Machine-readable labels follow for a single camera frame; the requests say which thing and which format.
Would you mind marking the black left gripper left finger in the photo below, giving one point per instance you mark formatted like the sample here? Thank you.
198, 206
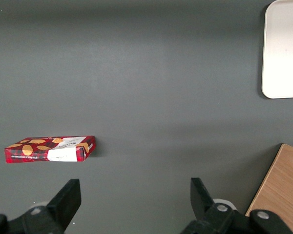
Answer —
63, 202

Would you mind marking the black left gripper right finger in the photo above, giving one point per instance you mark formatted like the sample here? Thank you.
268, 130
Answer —
205, 207

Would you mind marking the white plastic tray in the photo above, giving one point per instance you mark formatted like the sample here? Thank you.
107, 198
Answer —
283, 51

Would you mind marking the red cookie box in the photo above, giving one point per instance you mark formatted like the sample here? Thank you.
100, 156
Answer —
51, 148

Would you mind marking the light wooden board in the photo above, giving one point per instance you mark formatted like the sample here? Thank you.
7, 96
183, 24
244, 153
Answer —
280, 185

